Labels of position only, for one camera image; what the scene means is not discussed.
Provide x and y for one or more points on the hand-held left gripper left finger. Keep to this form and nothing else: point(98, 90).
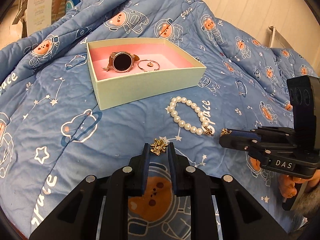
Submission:
point(146, 166)

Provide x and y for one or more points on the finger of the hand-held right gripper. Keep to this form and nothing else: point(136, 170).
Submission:
point(235, 143)
point(242, 133)

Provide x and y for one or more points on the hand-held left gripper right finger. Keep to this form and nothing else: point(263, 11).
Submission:
point(172, 166)

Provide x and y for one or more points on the small gold earring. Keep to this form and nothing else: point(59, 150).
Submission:
point(225, 131)

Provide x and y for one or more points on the gold ornate brooch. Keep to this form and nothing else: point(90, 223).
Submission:
point(157, 148)

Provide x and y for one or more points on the pale green box pink lining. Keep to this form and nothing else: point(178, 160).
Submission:
point(140, 87)

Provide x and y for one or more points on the thin gold bangle with charm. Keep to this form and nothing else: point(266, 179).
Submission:
point(149, 64)

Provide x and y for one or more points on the rose gold round watch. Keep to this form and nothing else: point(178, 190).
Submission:
point(122, 62)

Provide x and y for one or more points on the person's right hand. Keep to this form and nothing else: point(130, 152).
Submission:
point(290, 186)

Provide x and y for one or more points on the blue astronaut bear blanket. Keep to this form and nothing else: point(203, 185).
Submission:
point(62, 100)

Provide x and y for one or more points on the blue package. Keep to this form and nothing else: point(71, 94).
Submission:
point(75, 1)

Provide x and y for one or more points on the tall white carton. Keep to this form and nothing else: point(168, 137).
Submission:
point(40, 5)

